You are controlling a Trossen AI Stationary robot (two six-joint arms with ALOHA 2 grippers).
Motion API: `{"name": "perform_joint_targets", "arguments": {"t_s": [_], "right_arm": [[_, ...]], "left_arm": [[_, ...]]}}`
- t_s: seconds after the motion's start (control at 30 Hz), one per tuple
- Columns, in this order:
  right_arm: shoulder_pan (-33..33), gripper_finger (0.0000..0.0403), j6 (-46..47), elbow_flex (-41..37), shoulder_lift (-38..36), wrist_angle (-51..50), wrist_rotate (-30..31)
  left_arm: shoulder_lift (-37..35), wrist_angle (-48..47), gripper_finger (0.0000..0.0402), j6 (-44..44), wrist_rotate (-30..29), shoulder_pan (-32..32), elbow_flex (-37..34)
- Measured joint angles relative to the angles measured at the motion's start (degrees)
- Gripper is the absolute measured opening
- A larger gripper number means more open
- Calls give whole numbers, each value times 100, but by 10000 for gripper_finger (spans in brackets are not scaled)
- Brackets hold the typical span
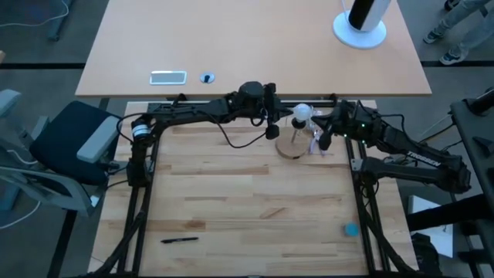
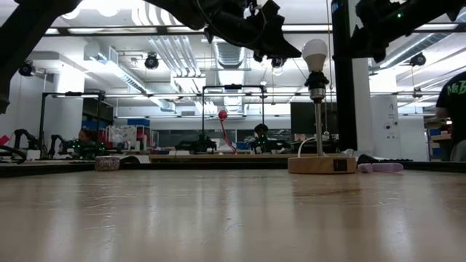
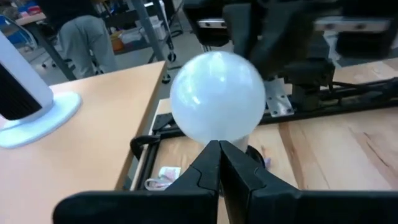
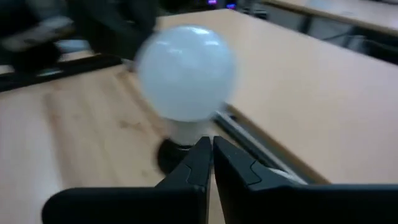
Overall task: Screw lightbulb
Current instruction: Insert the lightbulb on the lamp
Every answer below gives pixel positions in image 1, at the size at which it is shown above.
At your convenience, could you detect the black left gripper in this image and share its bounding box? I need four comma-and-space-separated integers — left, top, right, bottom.
264, 83, 294, 140

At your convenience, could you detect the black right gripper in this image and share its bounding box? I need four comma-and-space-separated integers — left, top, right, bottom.
310, 99, 383, 152

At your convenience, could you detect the white lightbulb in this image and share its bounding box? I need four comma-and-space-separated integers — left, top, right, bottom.
292, 103, 313, 121

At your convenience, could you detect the wooden base lamp with socket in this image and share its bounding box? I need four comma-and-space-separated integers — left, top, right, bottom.
275, 117, 312, 160

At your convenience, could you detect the light brown desk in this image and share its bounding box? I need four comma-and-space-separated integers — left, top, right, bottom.
75, 0, 432, 97

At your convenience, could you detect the white and black tower fan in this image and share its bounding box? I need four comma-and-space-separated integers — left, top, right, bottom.
332, 0, 393, 50

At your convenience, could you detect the black equipment stand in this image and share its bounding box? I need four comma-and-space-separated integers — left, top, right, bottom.
404, 87, 494, 278

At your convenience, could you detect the white box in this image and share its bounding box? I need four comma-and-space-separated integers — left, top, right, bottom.
408, 195, 455, 259

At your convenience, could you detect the black pen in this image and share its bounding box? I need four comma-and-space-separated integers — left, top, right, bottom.
161, 236, 200, 245

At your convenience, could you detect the black backpack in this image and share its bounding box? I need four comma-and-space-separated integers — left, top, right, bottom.
411, 233, 445, 278

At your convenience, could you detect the person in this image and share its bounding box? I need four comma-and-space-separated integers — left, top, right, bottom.
422, 0, 494, 66

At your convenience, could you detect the grey and black office chair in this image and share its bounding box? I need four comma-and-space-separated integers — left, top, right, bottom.
0, 89, 124, 217

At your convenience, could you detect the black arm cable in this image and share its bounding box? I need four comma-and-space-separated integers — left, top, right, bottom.
200, 111, 271, 150

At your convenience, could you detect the black metal rig frame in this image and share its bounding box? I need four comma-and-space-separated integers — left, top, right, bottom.
86, 100, 418, 278

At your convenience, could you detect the white floor cable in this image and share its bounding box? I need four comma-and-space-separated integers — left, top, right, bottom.
0, 200, 42, 231
0, 0, 70, 28

